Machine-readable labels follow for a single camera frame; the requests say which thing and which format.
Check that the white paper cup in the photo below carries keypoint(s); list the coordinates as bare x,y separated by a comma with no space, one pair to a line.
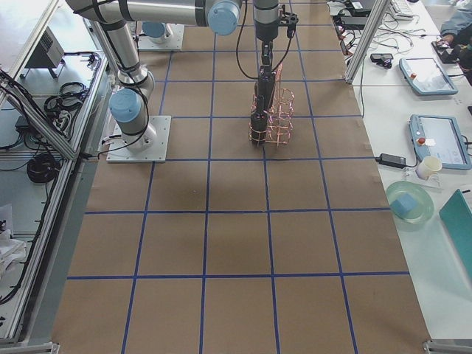
428,167

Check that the dark wine bottle in basket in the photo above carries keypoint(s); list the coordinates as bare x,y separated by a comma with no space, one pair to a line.
259,118

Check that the blue teach pendant far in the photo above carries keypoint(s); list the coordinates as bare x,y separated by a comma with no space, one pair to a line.
426,76

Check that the green glass plate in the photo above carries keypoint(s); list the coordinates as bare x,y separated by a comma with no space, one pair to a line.
425,208

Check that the copper wire wine basket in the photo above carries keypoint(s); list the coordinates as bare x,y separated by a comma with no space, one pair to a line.
279,124

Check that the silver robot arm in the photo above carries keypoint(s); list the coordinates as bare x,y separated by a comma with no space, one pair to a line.
158,32
222,17

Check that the blue teach pendant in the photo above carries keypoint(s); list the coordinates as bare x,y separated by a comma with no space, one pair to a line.
426,76
441,137

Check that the teal book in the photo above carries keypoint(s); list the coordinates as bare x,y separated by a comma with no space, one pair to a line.
456,217

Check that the grey control box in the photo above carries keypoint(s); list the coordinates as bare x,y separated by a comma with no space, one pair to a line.
48,54

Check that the dark wine bottle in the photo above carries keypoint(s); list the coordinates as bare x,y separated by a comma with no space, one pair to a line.
266,84
259,118

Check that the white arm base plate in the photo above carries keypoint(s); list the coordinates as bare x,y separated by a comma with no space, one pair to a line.
174,44
151,147

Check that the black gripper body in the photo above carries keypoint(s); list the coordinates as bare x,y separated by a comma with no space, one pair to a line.
265,34

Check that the aluminium frame post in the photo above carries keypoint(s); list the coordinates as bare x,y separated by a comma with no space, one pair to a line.
370,29

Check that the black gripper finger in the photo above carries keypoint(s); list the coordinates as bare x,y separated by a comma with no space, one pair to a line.
267,53

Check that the blue teach pendant near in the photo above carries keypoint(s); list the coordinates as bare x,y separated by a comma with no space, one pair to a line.
441,137

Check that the black power adapter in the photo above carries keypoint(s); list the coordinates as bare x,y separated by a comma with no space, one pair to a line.
391,160

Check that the blue foam block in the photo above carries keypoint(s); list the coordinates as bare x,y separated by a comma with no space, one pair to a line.
403,205

